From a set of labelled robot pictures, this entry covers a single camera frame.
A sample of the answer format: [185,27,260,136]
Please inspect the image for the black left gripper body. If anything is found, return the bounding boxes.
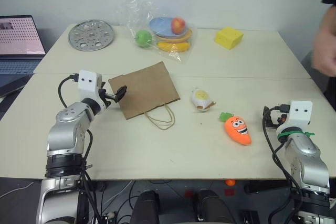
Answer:
[97,81,117,110]

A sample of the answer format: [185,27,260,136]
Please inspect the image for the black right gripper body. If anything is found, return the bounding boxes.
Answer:
[271,110,289,130]

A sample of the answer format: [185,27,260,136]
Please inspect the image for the brown paper bag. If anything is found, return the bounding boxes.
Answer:
[108,61,181,131]

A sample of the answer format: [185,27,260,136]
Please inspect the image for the clear plastic bag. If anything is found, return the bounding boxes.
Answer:
[115,0,198,65]

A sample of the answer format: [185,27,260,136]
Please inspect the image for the person's bare hand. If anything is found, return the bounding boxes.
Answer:
[313,26,336,76]

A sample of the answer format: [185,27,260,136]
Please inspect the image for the green zip tie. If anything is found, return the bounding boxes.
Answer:
[277,128,315,140]

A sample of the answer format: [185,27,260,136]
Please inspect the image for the orange carrot plush toy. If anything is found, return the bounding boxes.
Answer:
[219,112,253,146]

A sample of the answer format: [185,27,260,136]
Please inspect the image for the green toy apple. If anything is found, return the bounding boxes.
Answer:
[135,29,153,49]

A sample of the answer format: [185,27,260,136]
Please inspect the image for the round perforated metal steamer plate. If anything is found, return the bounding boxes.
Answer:
[68,20,114,51]

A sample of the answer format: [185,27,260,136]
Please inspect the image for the blue plate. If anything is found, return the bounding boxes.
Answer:
[149,17,190,39]

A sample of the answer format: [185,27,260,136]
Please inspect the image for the white plush toy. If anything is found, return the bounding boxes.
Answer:
[190,87,217,113]

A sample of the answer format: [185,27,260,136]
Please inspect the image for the orange plate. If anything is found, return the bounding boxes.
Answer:
[154,27,193,44]

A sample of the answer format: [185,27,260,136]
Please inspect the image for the red toy apple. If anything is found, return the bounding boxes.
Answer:
[171,17,186,35]

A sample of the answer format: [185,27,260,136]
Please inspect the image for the yellow cheese block toy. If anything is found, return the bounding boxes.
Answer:
[214,26,244,50]

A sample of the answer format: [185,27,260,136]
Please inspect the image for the open laptop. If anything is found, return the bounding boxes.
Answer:
[0,15,47,98]

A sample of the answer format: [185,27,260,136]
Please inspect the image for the dark rounded shape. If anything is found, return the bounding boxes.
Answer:
[196,189,233,224]
[129,189,161,224]

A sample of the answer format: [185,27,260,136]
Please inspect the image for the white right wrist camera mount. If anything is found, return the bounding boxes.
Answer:
[277,100,313,133]

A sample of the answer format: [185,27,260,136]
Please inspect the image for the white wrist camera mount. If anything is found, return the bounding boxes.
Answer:
[78,70,103,102]
[277,100,313,133]

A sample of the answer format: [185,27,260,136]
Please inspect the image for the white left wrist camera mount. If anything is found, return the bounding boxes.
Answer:
[78,70,103,102]

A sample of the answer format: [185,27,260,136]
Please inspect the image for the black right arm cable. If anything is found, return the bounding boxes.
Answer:
[262,104,304,224]

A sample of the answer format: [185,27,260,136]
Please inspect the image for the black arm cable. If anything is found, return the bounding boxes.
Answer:
[58,73,80,109]
[262,104,304,224]

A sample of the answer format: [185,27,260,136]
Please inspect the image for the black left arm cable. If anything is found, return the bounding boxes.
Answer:
[58,73,80,109]

